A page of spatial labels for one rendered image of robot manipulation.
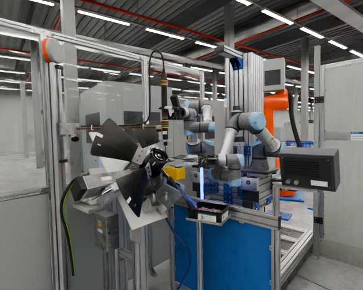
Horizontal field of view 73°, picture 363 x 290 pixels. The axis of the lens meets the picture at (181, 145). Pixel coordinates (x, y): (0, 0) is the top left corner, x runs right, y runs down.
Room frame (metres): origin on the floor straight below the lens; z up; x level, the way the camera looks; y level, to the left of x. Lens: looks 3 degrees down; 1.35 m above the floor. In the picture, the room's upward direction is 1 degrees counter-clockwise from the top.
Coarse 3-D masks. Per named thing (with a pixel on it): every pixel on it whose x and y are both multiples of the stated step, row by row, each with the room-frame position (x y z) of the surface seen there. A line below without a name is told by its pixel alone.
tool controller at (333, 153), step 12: (288, 156) 1.28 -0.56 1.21; (300, 156) 1.24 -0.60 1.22; (312, 156) 1.20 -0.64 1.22; (324, 156) 1.16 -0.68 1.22; (336, 156) 1.18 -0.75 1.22; (288, 168) 1.29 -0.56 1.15; (300, 168) 1.25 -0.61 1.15; (312, 168) 1.21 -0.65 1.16; (324, 168) 1.17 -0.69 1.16; (336, 168) 1.18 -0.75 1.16; (288, 180) 1.29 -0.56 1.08; (300, 180) 1.27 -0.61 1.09; (312, 180) 1.23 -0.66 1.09; (324, 180) 1.19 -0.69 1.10; (336, 180) 1.18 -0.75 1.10
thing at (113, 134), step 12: (108, 120) 1.35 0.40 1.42; (108, 132) 1.33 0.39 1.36; (120, 132) 1.36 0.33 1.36; (96, 144) 1.29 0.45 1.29; (108, 144) 1.32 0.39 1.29; (120, 144) 1.34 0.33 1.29; (132, 144) 1.37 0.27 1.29; (108, 156) 1.31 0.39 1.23; (120, 156) 1.34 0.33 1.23; (132, 156) 1.37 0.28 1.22
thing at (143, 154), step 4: (140, 148) 1.39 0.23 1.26; (136, 152) 1.38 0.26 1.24; (140, 152) 1.39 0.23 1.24; (144, 152) 1.40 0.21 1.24; (136, 156) 1.38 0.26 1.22; (144, 156) 1.40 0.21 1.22; (132, 160) 1.37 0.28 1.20; (136, 160) 1.38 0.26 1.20; (140, 160) 1.39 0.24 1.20; (140, 164) 1.39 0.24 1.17
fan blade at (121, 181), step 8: (144, 168) 1.29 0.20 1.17; (128, 176) 1.17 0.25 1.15; (136, 176) 1.21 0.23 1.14; (144, 176) 1.28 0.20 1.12; (120, 184) 1.11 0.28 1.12; (128, 184) 1.15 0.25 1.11; (136, 184) 1.20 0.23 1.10; (144, 184) 1.28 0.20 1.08; (128, 192) 1.14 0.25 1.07; (136, 192) 1.19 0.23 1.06; (144, 192) 1.27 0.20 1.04; (136, 200) 1.18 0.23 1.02; (136, 208) 1.16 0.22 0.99
